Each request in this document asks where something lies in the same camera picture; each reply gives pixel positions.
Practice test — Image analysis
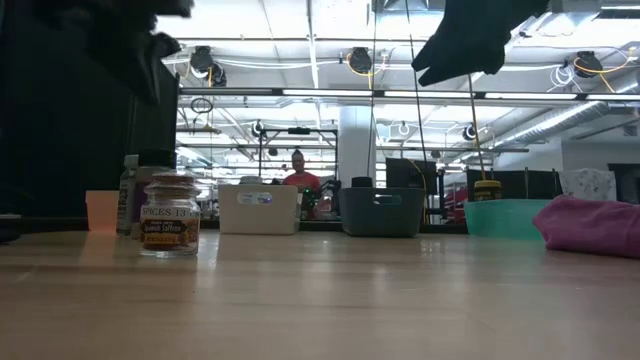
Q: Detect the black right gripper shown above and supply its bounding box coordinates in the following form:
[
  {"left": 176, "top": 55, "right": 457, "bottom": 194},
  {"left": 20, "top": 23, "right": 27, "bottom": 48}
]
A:
[{"left": 411, "top": 0, "right": 551, "bottom": 87}]

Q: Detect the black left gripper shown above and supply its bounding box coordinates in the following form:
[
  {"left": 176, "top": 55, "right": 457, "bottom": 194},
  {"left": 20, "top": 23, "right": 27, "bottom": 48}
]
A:
[{"left": 99, "top": 0, "right": 195, "bottom": 105}]

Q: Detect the dark spice bottle yellow lid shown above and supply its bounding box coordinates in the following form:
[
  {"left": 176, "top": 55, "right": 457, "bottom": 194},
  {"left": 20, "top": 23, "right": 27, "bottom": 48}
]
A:
[{"left": 473, "top": 179, "right": 503, "bottom": 202}]

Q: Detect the purple-label spice bottle black lid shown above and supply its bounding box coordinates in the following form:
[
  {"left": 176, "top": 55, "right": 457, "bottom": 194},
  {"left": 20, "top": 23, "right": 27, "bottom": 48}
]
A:
[{"left": 130, "top": 148, "right": 177, "bottom": 240}]

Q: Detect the small glass saffron jar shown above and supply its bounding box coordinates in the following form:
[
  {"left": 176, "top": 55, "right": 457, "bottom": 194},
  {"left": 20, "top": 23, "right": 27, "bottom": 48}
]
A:
[{"left": 139, "top": 171, "right": 202, "bottom": 259}]

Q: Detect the black computer monitor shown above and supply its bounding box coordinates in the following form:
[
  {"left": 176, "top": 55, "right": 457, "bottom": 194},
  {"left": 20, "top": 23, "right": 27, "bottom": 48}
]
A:
[{"left": 385, "top": 157, "right": 439, "bottom": 190}]

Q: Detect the white round column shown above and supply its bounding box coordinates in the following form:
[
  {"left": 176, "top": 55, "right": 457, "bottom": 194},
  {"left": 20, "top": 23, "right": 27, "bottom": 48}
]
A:
[{"left": 338, "top": 105, "right": 377, "bottom": 189}]

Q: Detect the long ceiling light strip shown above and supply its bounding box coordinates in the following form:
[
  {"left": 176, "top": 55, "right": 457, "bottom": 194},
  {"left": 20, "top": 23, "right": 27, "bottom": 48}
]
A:
[{"left": 178, "top": 87, "right": 640, "bottom": 101}]

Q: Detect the black background partition panel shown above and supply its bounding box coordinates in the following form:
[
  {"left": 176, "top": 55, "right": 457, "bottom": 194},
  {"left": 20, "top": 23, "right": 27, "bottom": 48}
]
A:
[{"left": 465, "top": 168, "right": 562, "bottom": 201}]

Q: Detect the teal plastic bin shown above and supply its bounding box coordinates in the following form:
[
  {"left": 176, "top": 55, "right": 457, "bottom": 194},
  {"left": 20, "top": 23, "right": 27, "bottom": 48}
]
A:
[{"left": 463, "top": 198, "right": 554, "bottom": 241}]

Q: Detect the black curtain partition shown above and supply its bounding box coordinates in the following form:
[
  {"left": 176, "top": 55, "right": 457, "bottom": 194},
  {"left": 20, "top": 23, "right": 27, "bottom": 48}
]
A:
[{"left": 0, "top": 0, "right": 180, "bottom": 234}]

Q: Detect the blue plastic bin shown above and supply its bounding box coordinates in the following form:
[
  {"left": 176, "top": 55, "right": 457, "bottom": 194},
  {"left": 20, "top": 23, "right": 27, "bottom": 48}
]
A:
[{"left": 338, "top": 186, "right": 427, "bottom": 239}]

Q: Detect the white patterned sheet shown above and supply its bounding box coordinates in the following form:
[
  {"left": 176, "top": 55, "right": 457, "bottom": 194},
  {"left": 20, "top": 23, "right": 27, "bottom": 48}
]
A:
[{"left": 558, "top": 168, "right": 618, "bottom": 202}]

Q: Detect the person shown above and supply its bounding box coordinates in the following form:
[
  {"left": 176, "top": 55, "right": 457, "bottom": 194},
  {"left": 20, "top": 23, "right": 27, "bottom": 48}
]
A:
[{"left": 282, "top": 148, "right": 324, "bottom": 201}]

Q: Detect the orange translucent plastic bin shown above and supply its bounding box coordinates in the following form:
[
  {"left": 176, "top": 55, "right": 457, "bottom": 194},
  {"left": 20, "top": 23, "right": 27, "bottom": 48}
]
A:
[{"left": 84, "top": 189, "right": 121, "bottom": 234}]

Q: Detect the white plastic bin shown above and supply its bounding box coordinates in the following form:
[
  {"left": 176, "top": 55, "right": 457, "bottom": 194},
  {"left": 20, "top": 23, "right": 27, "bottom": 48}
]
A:
[{"left": 218, "top": 183, "right": 301, "bottom": 236}]

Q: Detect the purple cloth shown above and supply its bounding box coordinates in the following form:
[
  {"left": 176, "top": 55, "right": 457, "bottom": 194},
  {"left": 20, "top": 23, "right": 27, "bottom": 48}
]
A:
[{"left": 531, "top": 194, "right": 640, "bottom": 260}]

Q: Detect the black ceiling cable reel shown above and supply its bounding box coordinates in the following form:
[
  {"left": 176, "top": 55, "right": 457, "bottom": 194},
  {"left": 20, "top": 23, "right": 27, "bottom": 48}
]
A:
[
  {"left": 573, "top": 50, "right": 604, "bottom": 79},
  {"left": 189, "top": 45, "right": 229, "bottom": 87},
  {"left": 348, "top": 46, "right": 374, "bottom": 75}
]

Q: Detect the yellow cable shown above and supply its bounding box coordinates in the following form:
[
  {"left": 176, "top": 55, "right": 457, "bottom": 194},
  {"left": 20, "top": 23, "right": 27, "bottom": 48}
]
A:
[{"left": 467, "top": 73, "right": 489, "bottom": 182}]

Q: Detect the thin black hanging cable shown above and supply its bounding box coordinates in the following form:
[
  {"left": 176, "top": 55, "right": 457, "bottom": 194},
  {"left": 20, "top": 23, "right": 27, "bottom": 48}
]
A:
[{"left": 368, "top": 0, "right": 378, "bottom": 174}]

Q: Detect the silver ceiling air duct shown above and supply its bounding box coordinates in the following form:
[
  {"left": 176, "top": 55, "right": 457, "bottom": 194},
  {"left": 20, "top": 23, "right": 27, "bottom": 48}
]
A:
[{"left": 492, "top": 97, "right": 640, "bottom": 149}]

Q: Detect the black background gantry frame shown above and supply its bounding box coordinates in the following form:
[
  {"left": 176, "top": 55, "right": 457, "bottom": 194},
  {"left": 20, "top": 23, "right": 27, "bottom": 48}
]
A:
[{"left": 257, "top": 126, "right": 340, "bottom": 184}]

